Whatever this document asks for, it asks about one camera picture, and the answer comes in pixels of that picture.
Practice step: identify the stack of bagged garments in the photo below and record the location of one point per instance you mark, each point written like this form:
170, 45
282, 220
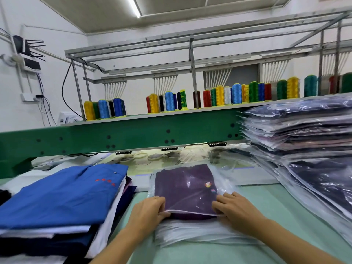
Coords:
302, 134

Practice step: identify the white box device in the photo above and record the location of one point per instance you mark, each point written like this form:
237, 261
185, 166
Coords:
69, 118

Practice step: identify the grey metal thread rack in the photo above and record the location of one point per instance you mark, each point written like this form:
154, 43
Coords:
192, 63

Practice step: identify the blue garment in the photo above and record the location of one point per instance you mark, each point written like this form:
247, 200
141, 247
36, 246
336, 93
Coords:
60, 198

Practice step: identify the single clear plastic bag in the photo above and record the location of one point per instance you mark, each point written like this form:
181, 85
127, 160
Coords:
225, 181

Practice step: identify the person's left forearm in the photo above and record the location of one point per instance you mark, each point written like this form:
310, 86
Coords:
124, 250

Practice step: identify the white wall socket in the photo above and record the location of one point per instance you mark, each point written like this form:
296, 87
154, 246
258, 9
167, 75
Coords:
28, 97

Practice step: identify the purple garment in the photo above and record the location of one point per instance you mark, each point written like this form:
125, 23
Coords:
187, 189

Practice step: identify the row of coloured thread spools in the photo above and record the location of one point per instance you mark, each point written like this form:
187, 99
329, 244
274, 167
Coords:
231, 95

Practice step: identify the person's left hand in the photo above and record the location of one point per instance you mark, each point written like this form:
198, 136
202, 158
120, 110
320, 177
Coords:
146, 214

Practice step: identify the green machine beam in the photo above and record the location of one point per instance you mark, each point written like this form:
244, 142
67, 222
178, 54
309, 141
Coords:
121, 134

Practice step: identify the person's right forearm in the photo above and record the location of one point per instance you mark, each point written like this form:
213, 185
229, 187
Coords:
297, 247

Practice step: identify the person's right hand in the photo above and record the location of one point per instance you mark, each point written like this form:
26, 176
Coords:
241, 211

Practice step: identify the ceiling light tube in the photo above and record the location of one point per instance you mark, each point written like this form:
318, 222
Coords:
133, 6

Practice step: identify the wall router with antennas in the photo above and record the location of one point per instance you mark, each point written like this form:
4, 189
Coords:
27, 57

